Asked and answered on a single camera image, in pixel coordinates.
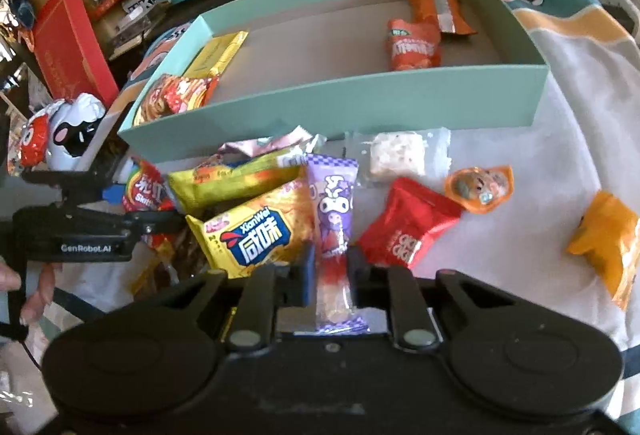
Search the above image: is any orange red noodle snack packet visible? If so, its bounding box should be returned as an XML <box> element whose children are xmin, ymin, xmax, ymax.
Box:
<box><xmin>134</xmin><ymin>74</ymin><xmax>218</xmax><ymax>126</ymax></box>

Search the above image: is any purple Kuromi candy packet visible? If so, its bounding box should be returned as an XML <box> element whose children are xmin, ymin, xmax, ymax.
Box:
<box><xmin>306</xmin><ymin>154</ymin><xmax>368</xmax><ymax>335</ymax></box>

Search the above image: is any red gift box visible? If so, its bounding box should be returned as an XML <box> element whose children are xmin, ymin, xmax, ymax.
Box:
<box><xmin>34</xmin><ymin>0</ymin><xmax>119</xmax><ymax>108</ymax></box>

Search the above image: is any clear rice cracker packet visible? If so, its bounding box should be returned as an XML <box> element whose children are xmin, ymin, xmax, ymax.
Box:
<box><xmin>345</xmin><ymin>127</ymin><xmax>451</xmax><ymax>189</ymax></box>

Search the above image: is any yellow green long snack packet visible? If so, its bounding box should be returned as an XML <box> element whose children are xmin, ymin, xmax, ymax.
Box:
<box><xmin>166</xmin><ymin>147</ymin><xmax>307</xmax><ymax>214</ymax></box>

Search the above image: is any red square snack packet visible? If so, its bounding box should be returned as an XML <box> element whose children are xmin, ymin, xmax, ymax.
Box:
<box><xmin>357</xmin><ymin>177</ymin><xmax>463</xmax><ymax>269</ymax></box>

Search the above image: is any orange red chips packet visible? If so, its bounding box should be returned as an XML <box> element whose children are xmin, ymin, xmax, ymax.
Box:
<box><xmin>387</xmin><ymin>19</ymin><xmax>442</xmax><ymax>71</ymax></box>

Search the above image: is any red Skittles candy packet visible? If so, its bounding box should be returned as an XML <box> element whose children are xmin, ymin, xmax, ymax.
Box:
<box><xmin>122</xmin><ymin>160</ymin><xmax>175</xmax><ymax>212</ymax></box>

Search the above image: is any orange white striped snack bar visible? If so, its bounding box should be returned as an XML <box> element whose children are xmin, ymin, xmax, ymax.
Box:
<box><xmin>408</xmin><ymin>0</ymin><xmax>477</xmax><ymax>36</ymax></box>

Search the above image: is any white sheep toy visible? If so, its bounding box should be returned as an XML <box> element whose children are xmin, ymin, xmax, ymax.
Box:
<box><xmin>46</xmin><ymin>92</ymin><xmax>106</xmax><ymax>172</ymax></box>

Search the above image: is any orange round jelly cup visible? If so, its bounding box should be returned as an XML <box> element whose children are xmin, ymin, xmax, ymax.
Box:
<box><xmin>444</xmin><ymin>165</ymin><xmax>514</xmax><ymax>214</ymax></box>

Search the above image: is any orange yellow candy packet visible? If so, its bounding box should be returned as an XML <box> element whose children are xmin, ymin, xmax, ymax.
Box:
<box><xmin>566</xmin><ymin>190</ymin><xmax>639</xmax><ymax>311</ymax></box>

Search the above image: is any pink white snack wrapper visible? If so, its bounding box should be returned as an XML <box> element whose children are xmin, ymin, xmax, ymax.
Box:
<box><xmin>216</xmin><ymin>126</ymin><xmax>326</xmax><ymax>158</ymax></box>

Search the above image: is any yellow XianWei biscuit packet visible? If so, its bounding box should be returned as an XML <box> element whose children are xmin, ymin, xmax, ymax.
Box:
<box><xmin>186</xmin><ymin>177</ymin><xmax>314</xmax><ymax>278</ymax></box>

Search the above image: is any person's left hand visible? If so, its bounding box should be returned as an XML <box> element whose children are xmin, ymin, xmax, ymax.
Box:
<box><xmin>1</xmin><ymin>259</ymin><xmax>61</xmax><ymax>327</ymax></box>

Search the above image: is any gold foil snack packet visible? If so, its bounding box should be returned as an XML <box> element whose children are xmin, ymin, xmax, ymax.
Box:
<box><xmin>183</xmin><ymin>31</ymin><xmax>248</xmax><ymax>78</ymax></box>

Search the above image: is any teal cardboard box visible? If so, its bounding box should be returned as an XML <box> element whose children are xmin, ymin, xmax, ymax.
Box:
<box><xmin>119</xmin><ymin>0</ymin><xmax>549</xmax><ymax>163</ymax></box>

